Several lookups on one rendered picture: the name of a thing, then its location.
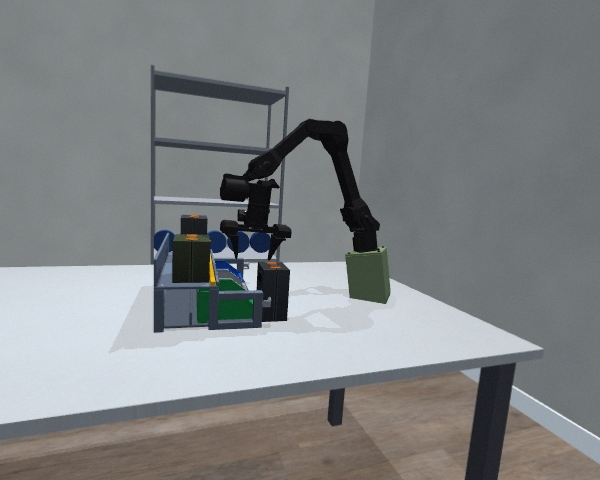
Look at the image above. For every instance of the dark green case with orange latches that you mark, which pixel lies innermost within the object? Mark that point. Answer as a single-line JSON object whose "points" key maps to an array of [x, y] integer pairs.
{"points": [[190, 258]]}

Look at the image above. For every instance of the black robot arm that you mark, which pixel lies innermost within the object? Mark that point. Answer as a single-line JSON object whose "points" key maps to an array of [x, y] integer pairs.
{"points": [[334, 138]]}

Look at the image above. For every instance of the green open bin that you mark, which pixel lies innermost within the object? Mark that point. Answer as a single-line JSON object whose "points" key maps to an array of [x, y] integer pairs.
{"points": [[227, 309]]}

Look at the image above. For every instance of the grey bin rack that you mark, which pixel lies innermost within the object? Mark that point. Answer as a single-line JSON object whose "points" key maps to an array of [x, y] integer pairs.
{"points": [[173, 307]]}

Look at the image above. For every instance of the yellow flat bar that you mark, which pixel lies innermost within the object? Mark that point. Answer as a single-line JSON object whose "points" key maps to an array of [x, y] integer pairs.
{"points": [[212, 278]]}

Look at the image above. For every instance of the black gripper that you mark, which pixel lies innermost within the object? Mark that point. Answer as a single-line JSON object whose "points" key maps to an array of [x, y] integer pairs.
{"points": [[257, 216]]}

